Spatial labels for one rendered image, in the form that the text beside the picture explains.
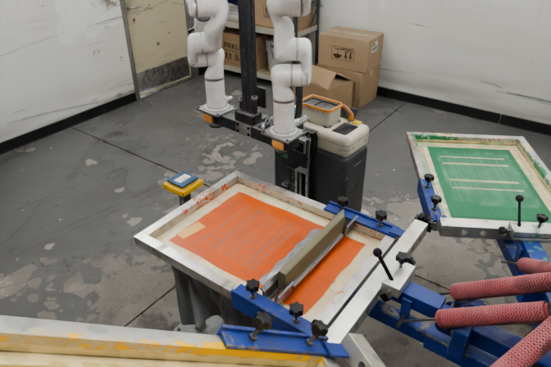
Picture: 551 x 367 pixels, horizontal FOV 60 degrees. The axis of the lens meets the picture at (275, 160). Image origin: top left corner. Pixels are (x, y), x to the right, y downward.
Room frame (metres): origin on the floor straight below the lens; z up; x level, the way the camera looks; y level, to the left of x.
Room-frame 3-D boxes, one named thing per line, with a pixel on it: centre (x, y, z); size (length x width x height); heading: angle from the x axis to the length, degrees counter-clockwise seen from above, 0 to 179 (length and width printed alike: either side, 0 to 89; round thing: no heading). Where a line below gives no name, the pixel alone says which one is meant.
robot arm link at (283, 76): (1.94, -0.05, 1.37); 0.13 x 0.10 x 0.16; 88
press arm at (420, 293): (1.04, -0.42, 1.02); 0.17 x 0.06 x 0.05; 53
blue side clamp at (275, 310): (1.01, 0.01, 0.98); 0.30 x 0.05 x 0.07; 53
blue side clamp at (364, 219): (1.46, -0.32, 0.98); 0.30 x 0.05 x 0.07; 53
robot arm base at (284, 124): (1.95, -0.05, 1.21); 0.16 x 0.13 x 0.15; 140
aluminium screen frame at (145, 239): (1.37, 0.04, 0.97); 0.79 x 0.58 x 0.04; 53
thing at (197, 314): (1.24, 0.20, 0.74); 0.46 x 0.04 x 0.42; 53
